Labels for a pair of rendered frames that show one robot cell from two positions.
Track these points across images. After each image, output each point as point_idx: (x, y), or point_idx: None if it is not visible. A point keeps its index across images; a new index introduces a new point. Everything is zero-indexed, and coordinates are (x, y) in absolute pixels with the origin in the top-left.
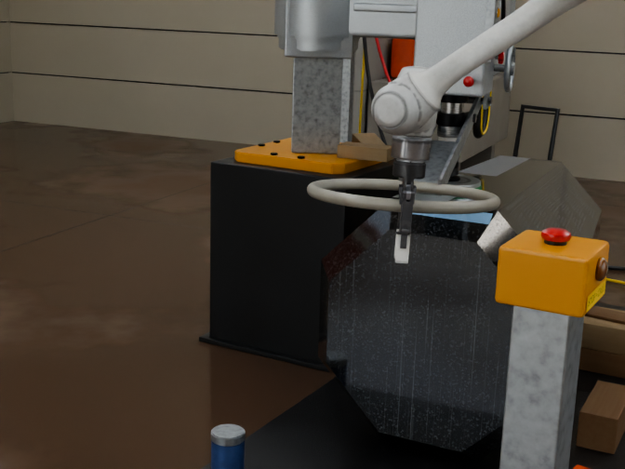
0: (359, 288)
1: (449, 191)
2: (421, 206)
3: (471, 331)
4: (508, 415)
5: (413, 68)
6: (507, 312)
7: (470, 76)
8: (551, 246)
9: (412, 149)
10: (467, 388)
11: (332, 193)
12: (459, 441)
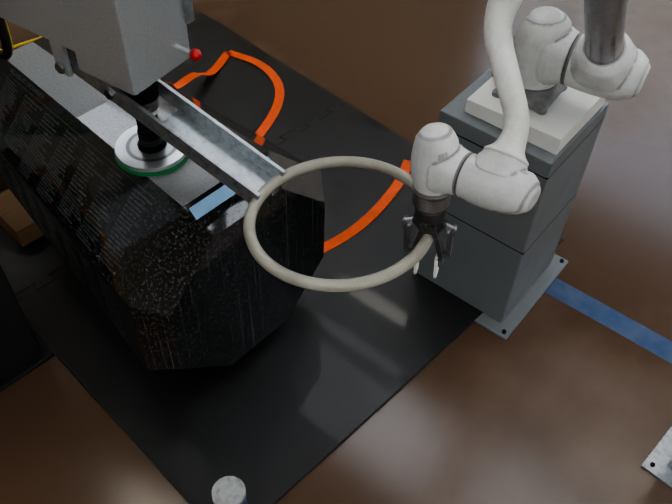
0: (198, 298)
1: (296, 175)
2: None
3: (285, 248)
4: None
5: (450, 136)
6: (306, 215)
7: (196, 49)
8: None
9: (450, 197)
10: (286, 282)
11: (382, 276)
12: (285, 315)
